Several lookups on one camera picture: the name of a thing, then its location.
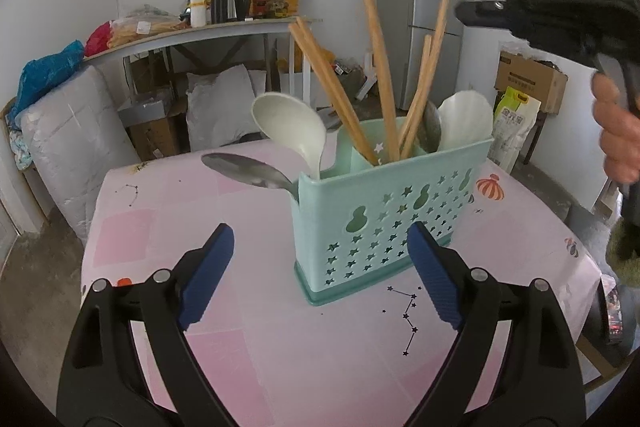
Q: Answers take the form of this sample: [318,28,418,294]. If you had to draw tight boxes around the blue plastic bag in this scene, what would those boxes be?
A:
[9,40,85,121]

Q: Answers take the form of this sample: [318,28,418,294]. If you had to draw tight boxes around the white pillow under table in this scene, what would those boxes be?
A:
[186,65,266,152]

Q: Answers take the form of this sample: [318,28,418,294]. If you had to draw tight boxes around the wooden chopstick across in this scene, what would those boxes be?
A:
[288,17,378,166]

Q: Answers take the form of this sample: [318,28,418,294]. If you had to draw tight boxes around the cardboard box under table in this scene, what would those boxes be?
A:
[117,93,180,161]

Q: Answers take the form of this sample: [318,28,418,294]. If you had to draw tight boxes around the person's right hand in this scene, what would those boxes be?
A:
[591,72,640,185]

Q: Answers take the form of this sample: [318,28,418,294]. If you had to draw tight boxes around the mint green utensil holder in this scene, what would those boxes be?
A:
[291,130,490,306]

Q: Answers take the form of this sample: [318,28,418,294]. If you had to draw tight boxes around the translucent round ladle spoon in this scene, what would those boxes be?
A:
[250,92,326,180]

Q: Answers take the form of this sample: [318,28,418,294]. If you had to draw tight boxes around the pink balloon tablecloth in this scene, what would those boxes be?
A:
[81,154,601,426]

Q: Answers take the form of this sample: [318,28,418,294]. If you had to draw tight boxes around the right forearm fleece sleeve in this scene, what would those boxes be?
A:
[605,218,640,288]

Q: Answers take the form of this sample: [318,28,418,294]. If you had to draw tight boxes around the white step stool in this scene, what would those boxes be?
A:
[356,52,378,101]

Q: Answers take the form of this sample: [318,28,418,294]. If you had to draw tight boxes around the large wrapped white bundle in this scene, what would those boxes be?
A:
[17,66,140,243]

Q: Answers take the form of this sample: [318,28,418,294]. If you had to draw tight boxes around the white bottle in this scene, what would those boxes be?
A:
[189,0,207,28]

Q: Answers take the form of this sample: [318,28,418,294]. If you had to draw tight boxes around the steel spoon front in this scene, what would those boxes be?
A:
[201,152,298,202]

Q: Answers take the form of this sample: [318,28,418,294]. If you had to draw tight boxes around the wooden chopstick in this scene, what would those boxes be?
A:
[399,35,432,152]
[400,0,450,159]
[362,0,400,161]
[294,17,349,126]

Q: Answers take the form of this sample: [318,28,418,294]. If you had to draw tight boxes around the steel spoon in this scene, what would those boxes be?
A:
[201,152,298,202]
[418,101,442,153]

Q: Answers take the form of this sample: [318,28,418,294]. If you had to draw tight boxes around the white rice bag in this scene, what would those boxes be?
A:
[488,87,541,173]

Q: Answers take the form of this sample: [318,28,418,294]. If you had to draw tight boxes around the red bag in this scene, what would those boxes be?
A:
[85,20,112,57]

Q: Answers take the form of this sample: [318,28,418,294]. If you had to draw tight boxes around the silver refrigerator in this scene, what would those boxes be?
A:
[376,0,463,110]

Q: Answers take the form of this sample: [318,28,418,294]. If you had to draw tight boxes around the white side table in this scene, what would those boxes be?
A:
[81,15,321,108]

